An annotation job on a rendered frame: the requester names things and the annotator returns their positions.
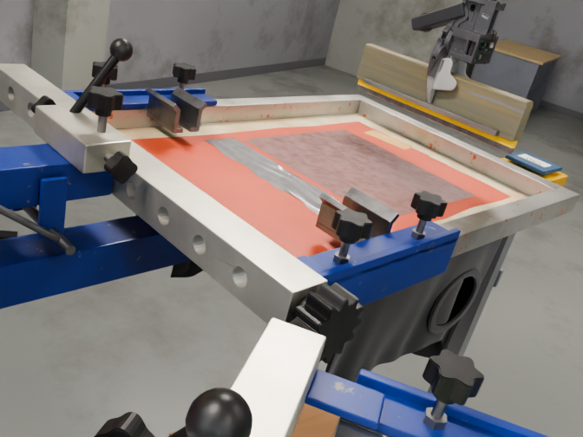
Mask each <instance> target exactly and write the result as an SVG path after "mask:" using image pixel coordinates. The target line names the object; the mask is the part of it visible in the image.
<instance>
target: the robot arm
mask: <svg viewBox="0 0 583 437"><path fill-rule="evenodd" d="M505 6H506V3H502V2H498V1H497V0H466V2H465V3H459V4H456V5H453V6H449V7H447V8H444V9H440V10H436V11H433V12H430V13H422V14H421V15H420V16H416V17H413V18H412V19H411V25H412V29H413V30H418V31H421V32H430V31H431V30H433V29H436V28H440V27H442V26H446V27H445V28H444V29H443V30H442V33H441V34H440V36H439V38H438V40H437V43H436V45H435V47H434V49H433V51H432V54H431V57H430V59H429V68H428V73H427V75H428V78H427V101H428V103H429V104H431V102H432V101H433V98H434V96H435V92H436V90H444V91H452V90H453V89H455V86H456V80H455V78H454V77H453V76H452V74H451V72H453V73H455V74H458V75H462V76H464V77H467V78H468V76H467V75H466V67H467V62H469V63H472V64H486V63H488V64H490V61H491V58H492V55H493V53H494V51H495V46H496V44H497V41H498V39H499V37H498V36H497V33H496V31H495V30H493V27H494V26H495V21H496V18H497V16H498V13H499V10H501V11H504V9H505ZM492 31H493V34H491V33H492ZM494 31H495V33H494ZM447 55H451V57H450V58H448V57H447V58H445V56H447Z"/></svg>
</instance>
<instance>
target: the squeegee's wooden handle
mask: <svg viewBox="0 0 583 437"><path fill-rule="evenodd" d="M428 68H429V64H428V63H426V62H421V61H419V60H417V59H414V58H411V57H409V56H406V55H402V54H399V53H397V52H395V51H392V50H389V49H386V48H383V47H380V46H377V45H376V44H373V43H367V44H366V45H365V47H364V52H363V55H362V59H361V62H360V66H359V70H358V73H357V78H358V79H360V80H364V77H368V78H370V79H372V80H375V81H377V82H381V83H383V84H385V85H388V86H390V87H393V88H396V89H398V90H400V91H403V92H404V93H407V94H409V95H413V96H415V97H417V98H420V99H422V100H425V101H427V78H428V75H427V73H428ZM451 74H452V76H453V77H454V78H455V80H456V86H455V89H453V90H452V91H444V90H436V92H435V96H434V98H433V101H432V102H431V103H433V104H435V105H437V106H439V107H442V108H445V109H447V110H449V111H452V112H454V113H457V114H460V115H462V116H465V117H467V118H469V119H471V120H474V121H478V122H480V123H482V124H484V125H487V126H489V127H492V128H494V129H497V130H499V131H500V132H499V135H498V136H500V137H502V138H504V139H506V140H510V141H516V140H520V139H521V136H522V133H523V131H524V128H525V126H526V124H527V120H528V117H529V115H530V113H531V110H532V108H533V105H534V103H533V102H532V101H530V100H528V99H525V98H522V97H520V96H518V95H513V94H510V93H509V92H506V91H503V90H500V89H498V88H494V87H491V86H489V85H487V84H484V83H481V82H477V81H475V80H472V79H469V78H467V77H464V76H462V75H458V74H455V73H453V72H451Z"/></svg>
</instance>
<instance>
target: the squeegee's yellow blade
mask: <svg viewBox="0 0 583 437"><path fill-rule="evenodd" d="M358 84H359V85H361V86H363V87H366V88H369V89H371V90H373V91H376V92H378V93H379V94H382V95H386V96H388V97H389V98H392V99H394V100H397V101H400V102H402V103H404V104H407V105H409V106H411V107H413V108H417V109H419V110H421V111H423V112H425V113H428V114H431V115H434V116H435V117H438V118H440V119H442V120H445V121H448V122H450V123H452V124H455V125H457V126H459V127H462V128H465V129H467V130H468V131H471V132H473V133H476V134H479V135H481V136H483V137H486V138H488V139H490V140H493V141H496V142H498V143H500V144H502V145H504V146H507V147H510V148H515V146H516V143H517V140H516V141H510V140H506V139H504V138H502V137H500V136H493V135H491V134H487V133H484V132H482V131H480V130H478V129H476V128H473V127H470V126H468V125H465V124H463V123H461V122H459V121H455V120H453V119H450V118H449V117H447V116H444V115H442V114H438V113H437V112H434V111H432V110H429V109H427V108H424V107H422V106H419V105H417V104H415V103H413V102H410V101H407V100H404V99H403V98H400V97H398V96H395V95H393V94H390V93H388V92H385V91H383V90H381V89H379V88H375V87H373V86H371V85H369V84H366V83H364V81H363V80H360V79H359V80H358Z"/></svg>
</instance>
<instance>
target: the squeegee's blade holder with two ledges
mask: <svg viewBox="0 0 583 437"><path fill-rule="evenodd" d="M364 83H366V84H369V85H371V86H373V87H375V88H379V89H381V90H383V91H385V92H388V93H390V94H393V95H395V96H398V97H400V98H403V99H404V100H407V101H410V102H413V103H415V104H417V105H419V106H422V107H424V108H427V109H429V110H432V111H434V112H437V113H438V114H442V115H444V116H447V117H449V118H450V119H453V120H455V121H459V122H461V123H463V124H465V125H468V126H470V127H473V128H476V129H478V130H480V131H482V132H484V133H487V134H491V135H493V136H498V135H499V132H500V131H499V130H497V129H494V128H492V127H489V126H487V125H484V124H482V123H480V122H478V121H474V120H471V119H469V118H467V117H465V116H462V115H460V114H457V113H454V112H452V111H449V110H447V109H445V108H442V107H439V106H437V105H435V104H433V103H431V104H429V103H428V102H427V101H425V100H422V99H420V98H417V97H415V96H413V95H409V94H407V93H404V92H403V91H400V90H398V89H396V88H393V87H390V86H388V85H385V84H383V83H381V82H377V81H375V80H372V79H370V78H368V77H364Z"/></svg>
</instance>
